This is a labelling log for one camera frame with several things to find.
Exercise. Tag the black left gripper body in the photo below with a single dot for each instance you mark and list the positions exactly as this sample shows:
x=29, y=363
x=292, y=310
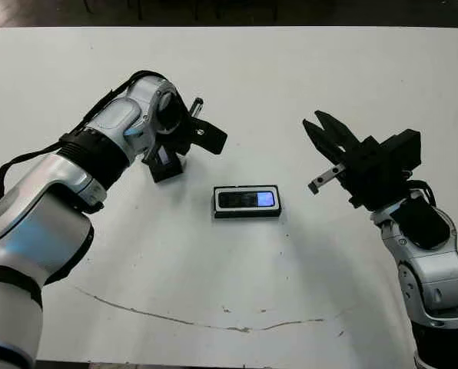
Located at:
x=181, y=136

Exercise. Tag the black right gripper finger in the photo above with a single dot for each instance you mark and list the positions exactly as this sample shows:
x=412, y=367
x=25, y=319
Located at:
x=338, y=128
x=325, y=146

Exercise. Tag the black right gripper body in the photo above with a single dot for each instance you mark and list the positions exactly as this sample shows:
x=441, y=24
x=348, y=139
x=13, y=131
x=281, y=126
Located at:
x=367, y=177

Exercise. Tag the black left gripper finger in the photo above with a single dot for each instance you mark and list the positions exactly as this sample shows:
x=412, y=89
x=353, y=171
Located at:
x=183, y=150
x=148, y=155

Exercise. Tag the black printed box lid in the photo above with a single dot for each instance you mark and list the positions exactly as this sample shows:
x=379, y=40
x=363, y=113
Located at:
x=167, y=169

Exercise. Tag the slim black camera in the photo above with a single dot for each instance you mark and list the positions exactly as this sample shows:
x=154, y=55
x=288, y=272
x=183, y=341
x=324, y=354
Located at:
x=236, y=200

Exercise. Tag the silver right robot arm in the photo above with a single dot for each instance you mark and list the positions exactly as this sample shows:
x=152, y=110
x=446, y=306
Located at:
x=432, y=276

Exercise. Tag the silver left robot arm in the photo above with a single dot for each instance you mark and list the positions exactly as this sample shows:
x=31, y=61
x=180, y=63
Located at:
x=40, y=200

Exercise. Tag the black box base white insert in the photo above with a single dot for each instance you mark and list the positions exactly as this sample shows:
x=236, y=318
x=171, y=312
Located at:
x=248, y=214

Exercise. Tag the dark chair leg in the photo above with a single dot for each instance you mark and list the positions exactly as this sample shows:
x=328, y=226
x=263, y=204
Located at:
x=275, y=9
x=85, y=4
x=139, y=9
x=194, y=9

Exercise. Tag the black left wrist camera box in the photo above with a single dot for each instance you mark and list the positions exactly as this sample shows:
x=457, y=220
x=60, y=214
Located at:
x=211, y=136

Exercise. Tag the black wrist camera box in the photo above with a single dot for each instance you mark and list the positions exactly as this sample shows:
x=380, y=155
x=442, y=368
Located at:
x=403, y=150
x=211, y=136

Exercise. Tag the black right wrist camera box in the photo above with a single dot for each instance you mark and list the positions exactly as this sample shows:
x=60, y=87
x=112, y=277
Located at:
x=403, y=150

